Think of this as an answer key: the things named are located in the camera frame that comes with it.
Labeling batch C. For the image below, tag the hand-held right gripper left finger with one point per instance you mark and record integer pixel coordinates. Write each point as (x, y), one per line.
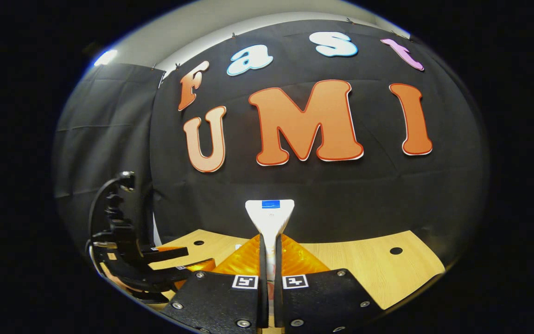
(261, 301)

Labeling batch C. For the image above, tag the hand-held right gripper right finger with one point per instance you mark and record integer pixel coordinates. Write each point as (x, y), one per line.
(278, 301)

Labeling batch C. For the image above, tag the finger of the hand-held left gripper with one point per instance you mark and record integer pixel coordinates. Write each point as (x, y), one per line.
(165, 254)
(169, 274)

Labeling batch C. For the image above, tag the white toothpaste tube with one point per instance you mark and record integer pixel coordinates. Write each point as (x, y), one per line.
(269, 218)

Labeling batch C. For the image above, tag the wooden desktop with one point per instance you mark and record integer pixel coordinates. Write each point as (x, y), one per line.
(378, 269)

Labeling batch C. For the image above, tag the black backdrop cloth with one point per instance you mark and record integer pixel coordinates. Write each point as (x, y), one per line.
(364, 195)

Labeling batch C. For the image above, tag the ceiling light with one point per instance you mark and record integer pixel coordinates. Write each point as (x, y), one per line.
(105, 57)

